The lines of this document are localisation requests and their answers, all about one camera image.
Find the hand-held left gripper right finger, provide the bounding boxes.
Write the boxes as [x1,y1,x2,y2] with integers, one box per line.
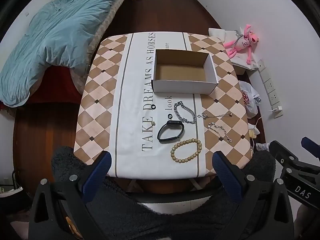
[212,151,295,240]

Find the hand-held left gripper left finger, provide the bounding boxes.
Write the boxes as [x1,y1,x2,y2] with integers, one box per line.
[28,151,112,240]

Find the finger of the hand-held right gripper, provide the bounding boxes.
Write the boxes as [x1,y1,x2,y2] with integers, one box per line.
[269,140,320,179]
[301,137,320,162]

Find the crystal link bracelet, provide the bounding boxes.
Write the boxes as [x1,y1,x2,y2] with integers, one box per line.
[207,122,233,143]

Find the wooden bead bracelet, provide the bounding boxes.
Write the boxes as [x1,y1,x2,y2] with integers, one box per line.
[170,139,202,163]

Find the thin silver pendant necklace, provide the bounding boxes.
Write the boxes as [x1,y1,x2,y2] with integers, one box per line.
[197,112,234,119]

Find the black wristband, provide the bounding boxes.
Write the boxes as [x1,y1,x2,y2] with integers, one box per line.
[157,120,185,143]

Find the silver chain bracelet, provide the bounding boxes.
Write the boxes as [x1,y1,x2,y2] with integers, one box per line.
[173,101,197,125]

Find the cardboard box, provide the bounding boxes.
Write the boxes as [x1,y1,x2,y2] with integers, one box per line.
[152,49,219,95]

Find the person's right forearm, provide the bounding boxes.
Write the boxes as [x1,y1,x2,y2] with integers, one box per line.
[295,203,307,240]

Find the person's dark fuzzy pants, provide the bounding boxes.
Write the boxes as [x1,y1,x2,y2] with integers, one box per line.
[51,145,277,240]

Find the white plastic bag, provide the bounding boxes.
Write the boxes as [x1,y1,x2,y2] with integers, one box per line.
[239,80,261,117]

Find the white power strip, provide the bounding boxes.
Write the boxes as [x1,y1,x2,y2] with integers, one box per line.
[257,59,280,107]

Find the checkered lettered tablecloth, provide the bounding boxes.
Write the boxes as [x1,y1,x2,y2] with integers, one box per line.
[74,32,251,180]

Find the red bed sheet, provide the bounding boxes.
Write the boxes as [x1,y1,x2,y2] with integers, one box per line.
[0,66,83,112]

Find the pink plush toy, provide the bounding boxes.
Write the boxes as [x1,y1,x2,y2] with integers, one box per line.
[223,24,260,64]

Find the patterned bed mattress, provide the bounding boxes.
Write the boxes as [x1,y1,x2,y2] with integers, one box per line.
[69,0,136,93]

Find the light blue blanket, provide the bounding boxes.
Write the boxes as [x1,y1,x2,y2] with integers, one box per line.
[0,0,123,106]

